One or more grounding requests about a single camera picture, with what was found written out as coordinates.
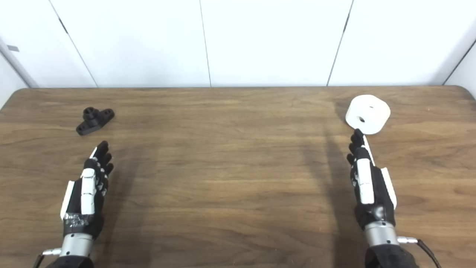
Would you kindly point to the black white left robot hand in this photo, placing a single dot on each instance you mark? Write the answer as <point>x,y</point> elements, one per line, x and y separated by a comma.
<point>88,190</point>

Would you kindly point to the grey wall corner trim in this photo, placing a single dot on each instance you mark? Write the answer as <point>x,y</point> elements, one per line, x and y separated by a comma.
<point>16,63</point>

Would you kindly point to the round white plastic piece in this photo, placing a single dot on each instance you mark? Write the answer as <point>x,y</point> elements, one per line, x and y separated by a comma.
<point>372,109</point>

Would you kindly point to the black plastic holder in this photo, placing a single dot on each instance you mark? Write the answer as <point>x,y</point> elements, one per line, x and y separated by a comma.
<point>93,120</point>

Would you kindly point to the grey tape label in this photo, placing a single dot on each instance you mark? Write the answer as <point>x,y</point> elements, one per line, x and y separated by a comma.
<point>12,48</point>

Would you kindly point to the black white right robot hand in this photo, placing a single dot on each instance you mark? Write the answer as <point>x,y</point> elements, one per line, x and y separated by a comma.
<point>365,182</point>

